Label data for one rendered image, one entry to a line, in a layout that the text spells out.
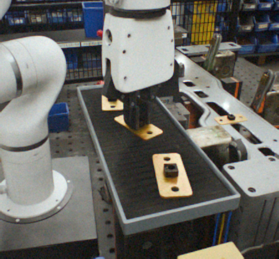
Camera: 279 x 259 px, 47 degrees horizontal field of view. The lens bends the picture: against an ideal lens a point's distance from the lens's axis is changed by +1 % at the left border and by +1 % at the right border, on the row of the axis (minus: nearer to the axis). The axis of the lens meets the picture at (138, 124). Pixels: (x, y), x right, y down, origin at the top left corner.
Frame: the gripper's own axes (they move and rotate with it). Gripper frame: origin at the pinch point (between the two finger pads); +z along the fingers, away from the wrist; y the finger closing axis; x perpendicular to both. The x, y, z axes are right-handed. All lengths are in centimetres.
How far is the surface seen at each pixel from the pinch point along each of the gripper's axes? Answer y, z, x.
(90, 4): 55, 4, 108
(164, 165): -4.7, 1.4, -11.4
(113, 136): -4.8, 2.6, -0.1
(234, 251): -7.2, 2.5, -24.2
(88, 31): 46, 13, 96
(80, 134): 24, 49, 72
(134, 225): -12.8, 2.6, -15.9
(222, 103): 45, 19, 16
